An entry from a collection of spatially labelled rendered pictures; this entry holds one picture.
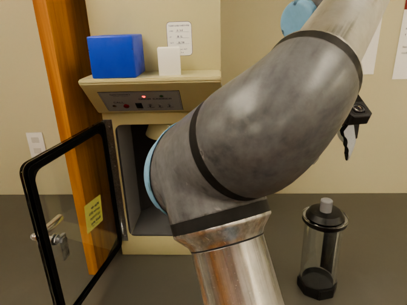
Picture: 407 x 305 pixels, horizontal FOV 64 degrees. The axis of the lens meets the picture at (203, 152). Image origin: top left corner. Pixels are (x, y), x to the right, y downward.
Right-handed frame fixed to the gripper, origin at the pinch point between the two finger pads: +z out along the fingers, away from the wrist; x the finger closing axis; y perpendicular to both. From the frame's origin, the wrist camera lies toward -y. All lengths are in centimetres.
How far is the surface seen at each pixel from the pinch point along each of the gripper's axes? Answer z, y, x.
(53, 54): -26, 18, 60
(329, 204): 11.4, -0.8, 0.1
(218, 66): -20.5, 18.1, 22.1
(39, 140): 11, 77, 87
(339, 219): 14.5, -3.1, -1.5
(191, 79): -19.2, 8.2, 30.5
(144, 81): -19.1, 10.7, 40.6
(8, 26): -34, 77, 88
